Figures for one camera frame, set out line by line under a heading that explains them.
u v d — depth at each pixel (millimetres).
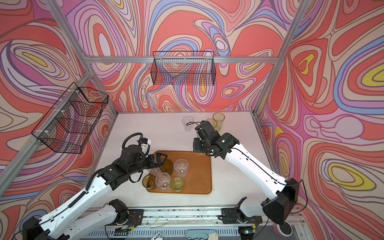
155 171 881
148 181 838
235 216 653
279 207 371
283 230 651
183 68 983
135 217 729
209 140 529
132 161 574
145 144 682
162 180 842
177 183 839
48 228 390
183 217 750
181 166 863
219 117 995
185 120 1074
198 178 852
